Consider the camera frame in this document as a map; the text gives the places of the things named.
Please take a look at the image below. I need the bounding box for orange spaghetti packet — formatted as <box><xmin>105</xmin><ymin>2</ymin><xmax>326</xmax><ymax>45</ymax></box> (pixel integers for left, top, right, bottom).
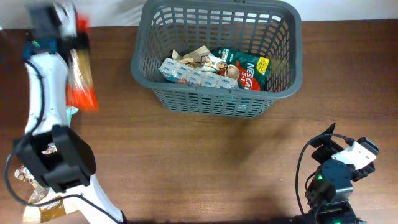
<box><xmin>65</xmin><ymin>12</ymin><xmax>100</xmax><ymax>113</ymax></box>

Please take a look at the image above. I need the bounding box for green Nescafe coffee bag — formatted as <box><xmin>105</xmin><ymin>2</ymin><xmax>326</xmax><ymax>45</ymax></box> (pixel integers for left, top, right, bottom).
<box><xmin>211</xmin><ymin>47</ymin><xmax>271</xmax><ymax>91</ymax></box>

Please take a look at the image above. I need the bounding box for grey plastic basket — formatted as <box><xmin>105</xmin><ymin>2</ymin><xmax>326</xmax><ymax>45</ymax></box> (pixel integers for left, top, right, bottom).
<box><xmin>131</xmin><ymin>0</ymin><xmax>303</xmax><ymax>118</ymax></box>

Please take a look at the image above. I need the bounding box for cream paper pouch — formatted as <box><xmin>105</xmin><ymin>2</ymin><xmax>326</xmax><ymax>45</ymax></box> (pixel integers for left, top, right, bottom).
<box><xmin>170</xmin><ymin>46</ymin><xmax>228</xmax><ymax>73</ymax></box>

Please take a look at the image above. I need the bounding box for pink blue tissue multipack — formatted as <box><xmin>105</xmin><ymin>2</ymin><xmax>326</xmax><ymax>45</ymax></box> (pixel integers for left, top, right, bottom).
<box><xmin>159</xmin><ymin>58</ymin><xmax>239</xmax><ymax>90</ymax></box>

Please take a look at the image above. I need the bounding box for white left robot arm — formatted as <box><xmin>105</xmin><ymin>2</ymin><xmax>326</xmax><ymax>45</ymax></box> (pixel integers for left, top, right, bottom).
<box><xmin>11</xmin><ymin>2</ymin><xmax>127</xmax><ymax>223</ymax></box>

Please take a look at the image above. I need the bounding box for mint green snack packet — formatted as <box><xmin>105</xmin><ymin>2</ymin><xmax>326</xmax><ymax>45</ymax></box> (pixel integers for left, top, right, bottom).
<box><xmin>66</xmin><ymin>106</ymin><xmax>79</xmax><ymax>126</ymax></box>

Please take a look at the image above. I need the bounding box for white brown cookie bag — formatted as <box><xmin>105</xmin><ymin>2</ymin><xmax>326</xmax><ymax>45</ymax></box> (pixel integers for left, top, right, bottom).
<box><xmin>13</xmin><ymin>146</ymin><xmax>85</xmax><ymax>223</ymax></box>

